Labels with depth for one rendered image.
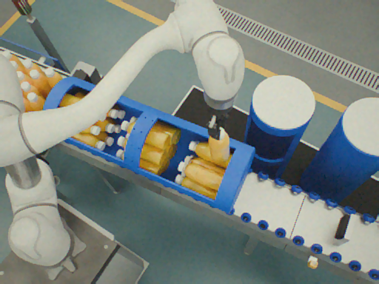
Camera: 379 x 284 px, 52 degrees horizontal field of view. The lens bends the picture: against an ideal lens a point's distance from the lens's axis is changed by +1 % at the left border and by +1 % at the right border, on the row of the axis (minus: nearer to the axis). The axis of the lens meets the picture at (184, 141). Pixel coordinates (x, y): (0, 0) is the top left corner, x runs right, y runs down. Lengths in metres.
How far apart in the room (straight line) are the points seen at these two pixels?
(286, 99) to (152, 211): 1.31
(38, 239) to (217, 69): 0.87
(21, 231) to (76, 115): 0.63
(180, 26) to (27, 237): 0.87
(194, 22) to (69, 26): 2.73
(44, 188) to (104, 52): 2.03
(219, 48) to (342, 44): 2.59
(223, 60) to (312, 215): 1.05
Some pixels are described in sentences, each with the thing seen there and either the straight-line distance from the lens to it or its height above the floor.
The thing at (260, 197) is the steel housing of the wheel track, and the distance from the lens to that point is 1.72.
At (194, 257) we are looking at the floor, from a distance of 2.60.
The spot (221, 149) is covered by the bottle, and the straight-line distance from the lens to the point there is 1.29.
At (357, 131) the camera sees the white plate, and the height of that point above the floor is 1.04.
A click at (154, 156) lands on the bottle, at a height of 1.15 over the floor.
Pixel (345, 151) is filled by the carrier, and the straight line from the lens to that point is 1.85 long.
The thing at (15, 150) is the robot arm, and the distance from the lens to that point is 0.93.
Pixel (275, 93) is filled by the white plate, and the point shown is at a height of 1.04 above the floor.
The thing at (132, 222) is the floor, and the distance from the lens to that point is 2.69.
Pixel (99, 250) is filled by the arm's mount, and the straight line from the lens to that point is 1.60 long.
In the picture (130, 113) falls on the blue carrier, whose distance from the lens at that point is 1.80.
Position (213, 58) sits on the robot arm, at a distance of 0.85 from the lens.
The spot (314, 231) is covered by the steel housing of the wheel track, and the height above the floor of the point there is 0.93.
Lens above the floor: 2.58
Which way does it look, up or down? 66 degrees down
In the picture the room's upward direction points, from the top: 10 degrees counter-clockwise
